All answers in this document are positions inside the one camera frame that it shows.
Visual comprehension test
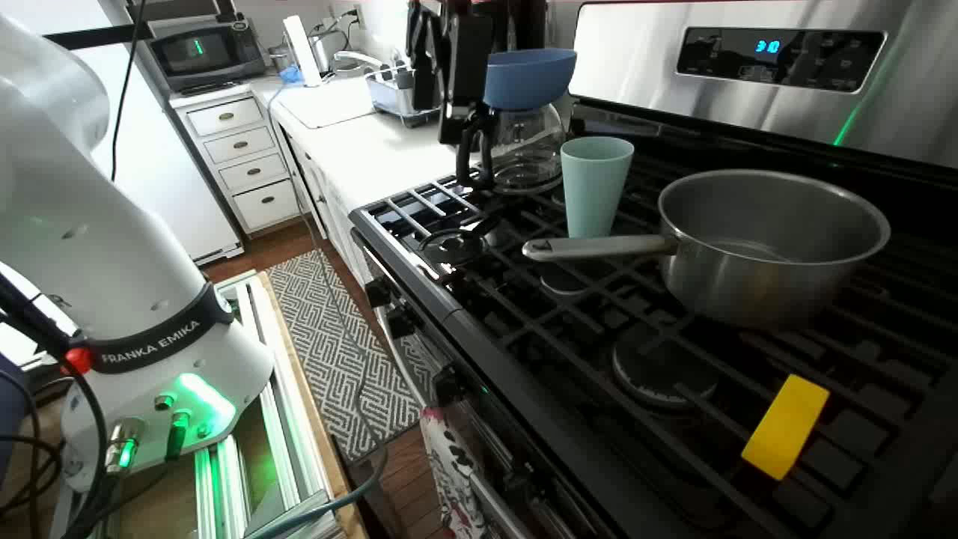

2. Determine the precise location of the round black burner cap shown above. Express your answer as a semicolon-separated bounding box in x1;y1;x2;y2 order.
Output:
607;327;720;409

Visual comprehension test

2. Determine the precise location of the white kitchen counter cabinet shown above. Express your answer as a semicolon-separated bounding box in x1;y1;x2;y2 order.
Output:
267;74;461;292

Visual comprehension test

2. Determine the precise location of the stove digital display panel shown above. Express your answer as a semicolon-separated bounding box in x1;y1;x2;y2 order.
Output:
674;24;888;95

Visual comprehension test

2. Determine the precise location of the printed dish towel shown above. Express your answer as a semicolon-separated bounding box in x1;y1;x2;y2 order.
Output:
415;400;533;539

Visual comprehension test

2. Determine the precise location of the white drawer cabinet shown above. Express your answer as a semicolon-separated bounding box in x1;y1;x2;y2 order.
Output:
166;83;307;238

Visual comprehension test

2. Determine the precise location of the black gas stove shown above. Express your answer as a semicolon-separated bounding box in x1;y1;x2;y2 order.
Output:
345;0;958;539

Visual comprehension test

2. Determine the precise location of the white upright bottle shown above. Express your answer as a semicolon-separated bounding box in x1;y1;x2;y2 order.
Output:
282;11;327;90

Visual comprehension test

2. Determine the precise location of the black cable with red connector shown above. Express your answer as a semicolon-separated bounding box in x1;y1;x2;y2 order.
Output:
0;271;113;539

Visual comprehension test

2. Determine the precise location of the grey floor cable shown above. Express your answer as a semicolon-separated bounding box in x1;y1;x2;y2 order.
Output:
243;442;391;539

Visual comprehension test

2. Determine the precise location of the blue bowl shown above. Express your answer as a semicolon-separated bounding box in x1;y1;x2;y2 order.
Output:
481;44;581;114

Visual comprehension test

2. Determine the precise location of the teal plastic cup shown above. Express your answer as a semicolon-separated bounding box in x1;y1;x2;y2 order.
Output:
557;134;637;243

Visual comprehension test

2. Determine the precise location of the glass coffee carafe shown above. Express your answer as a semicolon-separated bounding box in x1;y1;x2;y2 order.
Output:
454;98;569;198

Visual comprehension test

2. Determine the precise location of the silver pot with handle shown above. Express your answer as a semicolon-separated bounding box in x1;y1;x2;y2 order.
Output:
517;165;894;331

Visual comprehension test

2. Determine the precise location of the yellow sponge block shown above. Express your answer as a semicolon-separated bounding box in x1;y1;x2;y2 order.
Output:
740;372;833;485

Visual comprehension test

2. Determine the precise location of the silver toaster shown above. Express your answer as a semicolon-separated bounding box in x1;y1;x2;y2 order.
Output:
366;59;442;129

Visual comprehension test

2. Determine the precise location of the white cutting board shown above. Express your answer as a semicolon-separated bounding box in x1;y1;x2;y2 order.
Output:
273;74;376;131

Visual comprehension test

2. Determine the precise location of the thin black hanging cable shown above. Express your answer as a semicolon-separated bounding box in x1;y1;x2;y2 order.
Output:
104;0;150;186

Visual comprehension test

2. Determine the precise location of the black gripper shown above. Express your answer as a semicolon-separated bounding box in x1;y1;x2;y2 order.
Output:
403;0;551;144

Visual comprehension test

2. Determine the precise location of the aluminium frame base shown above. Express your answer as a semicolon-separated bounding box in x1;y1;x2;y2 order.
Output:
189;270;346;539

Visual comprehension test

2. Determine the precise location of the grey patterned rug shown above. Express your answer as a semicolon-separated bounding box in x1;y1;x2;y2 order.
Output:
262;247;428;466

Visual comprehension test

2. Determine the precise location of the black microwave oven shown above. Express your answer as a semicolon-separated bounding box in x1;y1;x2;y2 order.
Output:
138;14;270;98

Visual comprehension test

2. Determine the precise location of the black horizontal bar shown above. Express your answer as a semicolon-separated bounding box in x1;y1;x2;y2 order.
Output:
41;20;152;54

